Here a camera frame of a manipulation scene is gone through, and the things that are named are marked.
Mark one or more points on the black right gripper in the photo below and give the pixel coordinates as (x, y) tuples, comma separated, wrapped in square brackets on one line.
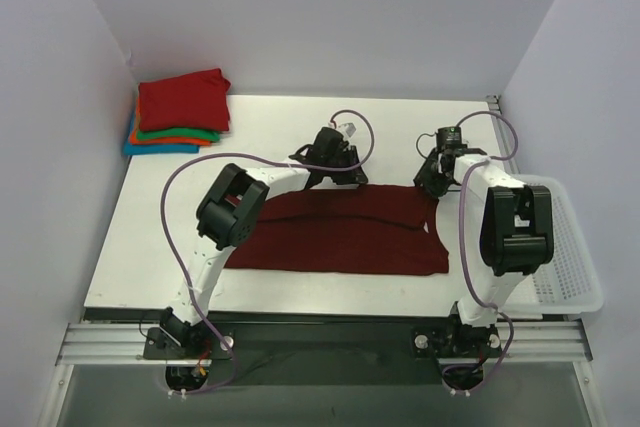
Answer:
[(427, 177)]

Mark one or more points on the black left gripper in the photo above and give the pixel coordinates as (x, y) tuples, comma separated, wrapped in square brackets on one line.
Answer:
[(347, 167)]

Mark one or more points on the dark red t-shirt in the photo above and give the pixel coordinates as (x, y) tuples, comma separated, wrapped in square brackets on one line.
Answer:
[(370, 230)]

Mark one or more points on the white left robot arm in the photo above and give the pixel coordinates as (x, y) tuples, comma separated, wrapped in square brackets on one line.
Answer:
[(228, 214)]

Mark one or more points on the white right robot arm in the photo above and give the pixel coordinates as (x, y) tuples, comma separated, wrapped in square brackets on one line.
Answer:
[(505, 226)]

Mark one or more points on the folded green t-shirt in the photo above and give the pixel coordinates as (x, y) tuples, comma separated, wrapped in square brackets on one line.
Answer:
[(175, 134)]

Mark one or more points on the folded red t-shirt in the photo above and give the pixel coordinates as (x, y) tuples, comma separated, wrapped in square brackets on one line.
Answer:
[(196, 100)]

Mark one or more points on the white perforated plastic basket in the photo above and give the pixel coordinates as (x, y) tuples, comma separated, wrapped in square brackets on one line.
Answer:
[(569, 284)]

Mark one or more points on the folded orange t-shirt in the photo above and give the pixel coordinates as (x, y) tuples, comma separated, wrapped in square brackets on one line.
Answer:
[(165, 141)]

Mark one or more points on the folded blue t-shirt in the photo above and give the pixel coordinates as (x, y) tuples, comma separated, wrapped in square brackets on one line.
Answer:
[(130, 149)]

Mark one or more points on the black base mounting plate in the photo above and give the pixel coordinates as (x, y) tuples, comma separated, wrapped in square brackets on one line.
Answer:
[(368, 351)]

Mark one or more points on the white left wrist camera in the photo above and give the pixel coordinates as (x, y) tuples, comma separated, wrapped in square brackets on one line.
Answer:
[(347, 130)]

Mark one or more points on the aluminium right side rail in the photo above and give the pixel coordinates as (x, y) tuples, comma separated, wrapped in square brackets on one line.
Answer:
[(505, 133)]

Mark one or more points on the aluminium rail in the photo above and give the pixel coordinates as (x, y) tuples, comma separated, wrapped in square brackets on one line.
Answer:
[(505, 133), (121, 344)]

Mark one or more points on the aluminium front rail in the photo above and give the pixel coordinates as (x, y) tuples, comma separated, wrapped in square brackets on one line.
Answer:
[(121, 344)]

